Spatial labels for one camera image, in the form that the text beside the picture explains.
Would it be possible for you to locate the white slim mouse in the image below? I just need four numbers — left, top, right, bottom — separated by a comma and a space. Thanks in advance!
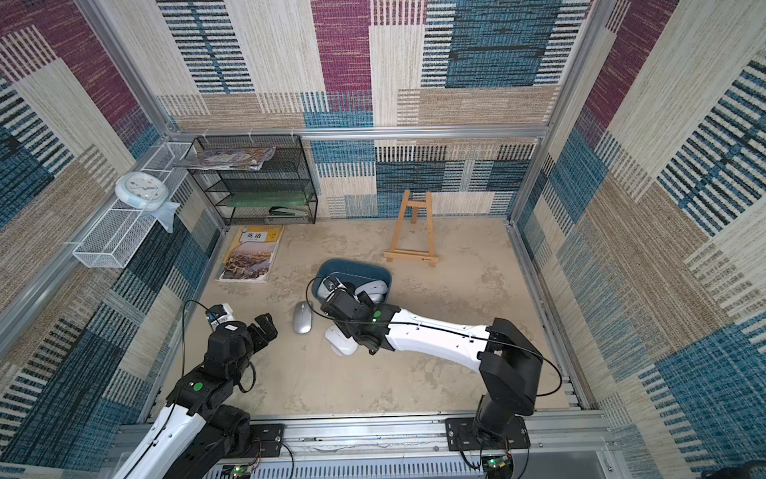
354, 281, 389, 305

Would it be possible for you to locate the white rounded mouse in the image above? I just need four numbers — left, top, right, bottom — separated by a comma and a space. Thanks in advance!
324, 325, 359, 356

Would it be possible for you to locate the teal storage box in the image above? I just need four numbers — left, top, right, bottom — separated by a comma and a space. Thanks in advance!
310, 259, 393, 303

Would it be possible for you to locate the silver mouse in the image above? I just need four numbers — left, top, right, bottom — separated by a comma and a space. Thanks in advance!
292, 301, 313, 335

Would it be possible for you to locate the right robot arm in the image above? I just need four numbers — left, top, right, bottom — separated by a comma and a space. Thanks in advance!
321, 289, 545, 443

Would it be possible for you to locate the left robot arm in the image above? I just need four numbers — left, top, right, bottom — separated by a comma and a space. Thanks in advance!
115, 313, 278, 478

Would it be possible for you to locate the white mouse upside down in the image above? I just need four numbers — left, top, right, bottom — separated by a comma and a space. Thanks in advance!
316, 275, 345, 301

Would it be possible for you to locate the wooden mini easel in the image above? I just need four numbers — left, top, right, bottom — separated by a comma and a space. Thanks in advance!
383, 190, 440, 267

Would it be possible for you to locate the yellow textbook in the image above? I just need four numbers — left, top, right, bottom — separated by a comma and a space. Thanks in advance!
217, 225, 284, 283

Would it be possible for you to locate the magazine on shelf top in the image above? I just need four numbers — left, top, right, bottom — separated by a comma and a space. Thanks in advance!
172, 147, 276, 172

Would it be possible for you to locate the white round clock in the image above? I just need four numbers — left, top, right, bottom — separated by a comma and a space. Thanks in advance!
115, 172, 170, 212

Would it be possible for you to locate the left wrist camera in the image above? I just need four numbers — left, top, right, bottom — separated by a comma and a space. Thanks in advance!
205, 303, 235, 331

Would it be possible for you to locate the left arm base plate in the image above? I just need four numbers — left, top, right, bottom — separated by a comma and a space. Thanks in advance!
243, 423, 285, 459

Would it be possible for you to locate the black wire mesh shelf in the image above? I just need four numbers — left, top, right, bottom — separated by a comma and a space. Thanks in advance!
189, 135, 318, 227

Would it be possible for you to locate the white wire wall basket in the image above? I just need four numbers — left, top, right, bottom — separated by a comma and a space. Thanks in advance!
73, 142, 190, 269

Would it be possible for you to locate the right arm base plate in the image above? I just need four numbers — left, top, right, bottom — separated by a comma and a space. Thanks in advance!
444, 416, 531, 452

